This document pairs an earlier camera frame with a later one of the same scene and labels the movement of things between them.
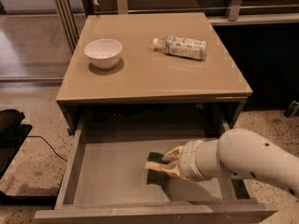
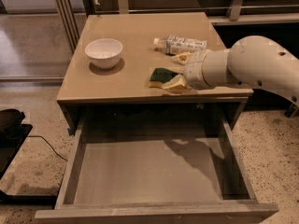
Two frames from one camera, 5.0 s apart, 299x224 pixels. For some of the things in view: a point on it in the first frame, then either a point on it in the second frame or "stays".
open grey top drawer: x=105 y=181 stays
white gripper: x=188 y=161 -> x=193 y=69
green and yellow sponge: x=156 y=157 -> x=161 y=76
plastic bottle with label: x=181 y=46 stays
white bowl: x=104 y=53 stays
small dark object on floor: x=291 y=109 stays
